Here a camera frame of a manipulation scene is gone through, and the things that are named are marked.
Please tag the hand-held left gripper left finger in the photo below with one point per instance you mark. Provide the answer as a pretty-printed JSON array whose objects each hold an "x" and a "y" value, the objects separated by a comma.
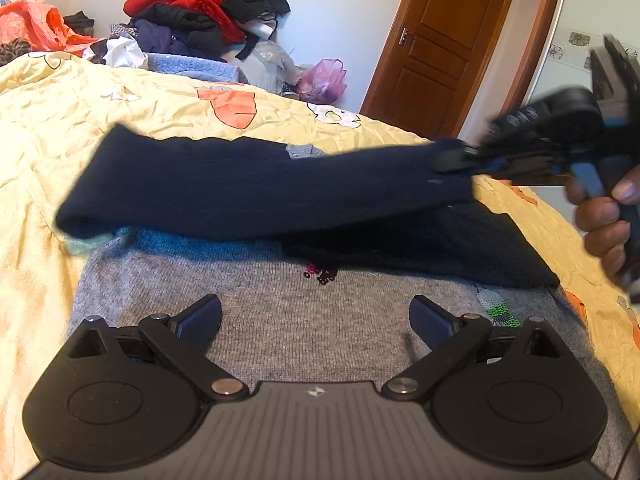
[{"x": 201, "y": 316}]

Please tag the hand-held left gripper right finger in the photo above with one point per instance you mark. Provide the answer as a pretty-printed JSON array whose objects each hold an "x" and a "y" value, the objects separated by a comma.
[{"x": 426, "y": 318}]

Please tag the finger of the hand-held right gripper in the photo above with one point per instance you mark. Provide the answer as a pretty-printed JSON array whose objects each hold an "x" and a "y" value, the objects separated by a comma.
[
  {"x": 510, "y": 121},
  {"x": 455, "y": 159}
]

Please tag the grey sweater with navy sleeves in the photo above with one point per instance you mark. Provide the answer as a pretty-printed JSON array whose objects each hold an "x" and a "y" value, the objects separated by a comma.
[{"x": 280, "y": 290}]

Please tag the person's right hand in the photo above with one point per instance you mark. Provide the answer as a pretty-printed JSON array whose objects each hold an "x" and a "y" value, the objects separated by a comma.
[{"x": 602, "y": 220}]

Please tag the brown wooden door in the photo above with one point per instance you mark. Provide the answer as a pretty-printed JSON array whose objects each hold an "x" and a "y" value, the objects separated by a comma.
[{"x": 440, "y": 40}]

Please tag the pink plastic bag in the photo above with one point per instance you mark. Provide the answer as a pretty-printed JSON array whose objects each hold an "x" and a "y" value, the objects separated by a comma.
[{"x": 324, "y": 80}]

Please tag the clear plastic bag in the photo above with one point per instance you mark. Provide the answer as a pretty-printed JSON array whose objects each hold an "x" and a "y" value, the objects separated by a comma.
[{"x": 272, "y": 65}]

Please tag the yellow printed blanket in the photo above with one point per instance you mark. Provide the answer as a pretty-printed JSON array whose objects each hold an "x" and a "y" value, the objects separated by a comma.
[{"x": 100, "y": 110}]

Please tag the light blue knit cloth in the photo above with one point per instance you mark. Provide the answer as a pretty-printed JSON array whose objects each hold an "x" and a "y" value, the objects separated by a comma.
[{"x": 192, "y": 66}]

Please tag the white and black cloth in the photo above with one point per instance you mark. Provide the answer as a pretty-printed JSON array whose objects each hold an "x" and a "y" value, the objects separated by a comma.
[{"x": 117, "y": 52}]

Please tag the black puffy jacket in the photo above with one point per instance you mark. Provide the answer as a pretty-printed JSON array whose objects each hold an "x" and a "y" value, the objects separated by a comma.
[{"x": 180, "y": 22}]

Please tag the dark cloth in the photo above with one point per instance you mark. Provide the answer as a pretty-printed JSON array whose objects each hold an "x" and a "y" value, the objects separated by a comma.
[{"x": 79, "y": 22}]

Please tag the leopard print cloth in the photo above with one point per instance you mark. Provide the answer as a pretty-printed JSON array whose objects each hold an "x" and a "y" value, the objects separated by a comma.
[{"x": 14, "y": 51}]

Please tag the orange plastic bag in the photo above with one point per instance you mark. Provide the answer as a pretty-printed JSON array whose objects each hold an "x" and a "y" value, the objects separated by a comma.
[{"x": 35, "y": 25}]

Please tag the brown wooden door frame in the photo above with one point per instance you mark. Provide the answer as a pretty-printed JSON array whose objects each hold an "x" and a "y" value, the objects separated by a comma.
[{"x": 542, "y": 25}]

